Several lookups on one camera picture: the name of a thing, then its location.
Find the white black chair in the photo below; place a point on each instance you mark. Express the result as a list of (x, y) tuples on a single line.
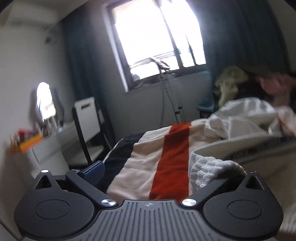
[(93, 144)]

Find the white sweatpants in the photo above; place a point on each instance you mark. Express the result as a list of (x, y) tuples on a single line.
[(250, 135)]

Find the oval vanity mirror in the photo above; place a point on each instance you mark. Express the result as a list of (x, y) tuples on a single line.
[(45, 103)]

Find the orange box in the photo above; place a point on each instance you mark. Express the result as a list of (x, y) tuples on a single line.
[(26, 145)]

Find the teal curtain right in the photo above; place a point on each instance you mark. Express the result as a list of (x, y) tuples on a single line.
[(240, 33)]

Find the striped bed blanket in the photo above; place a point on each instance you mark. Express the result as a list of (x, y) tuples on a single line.
[(153, 165)]

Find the white dresser desk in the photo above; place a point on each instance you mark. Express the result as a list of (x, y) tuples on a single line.
[(47, 154)]

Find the teal curtain left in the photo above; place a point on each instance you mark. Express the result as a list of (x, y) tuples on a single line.
[(83, 65)]

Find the yellow-green knit garment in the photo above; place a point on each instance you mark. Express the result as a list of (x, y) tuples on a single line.
[(228, 82)]

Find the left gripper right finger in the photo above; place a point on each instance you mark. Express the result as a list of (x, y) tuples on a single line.
[(216, 187)]

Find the garment steamer stand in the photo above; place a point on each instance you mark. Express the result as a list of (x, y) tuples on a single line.
[(166, 79)]

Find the air conditioner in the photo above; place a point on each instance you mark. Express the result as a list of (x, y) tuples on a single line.
[(19, 14)]

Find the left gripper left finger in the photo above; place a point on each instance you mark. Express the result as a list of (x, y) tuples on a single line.
[(85, 181)]

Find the teal curtain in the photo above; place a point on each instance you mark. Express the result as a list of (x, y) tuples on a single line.
[(240, 33), (83, 65)]

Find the window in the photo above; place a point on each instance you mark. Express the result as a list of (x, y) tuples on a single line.
[(150, 34)]

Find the pink garment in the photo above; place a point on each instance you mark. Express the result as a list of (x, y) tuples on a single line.
[(278, 87)]

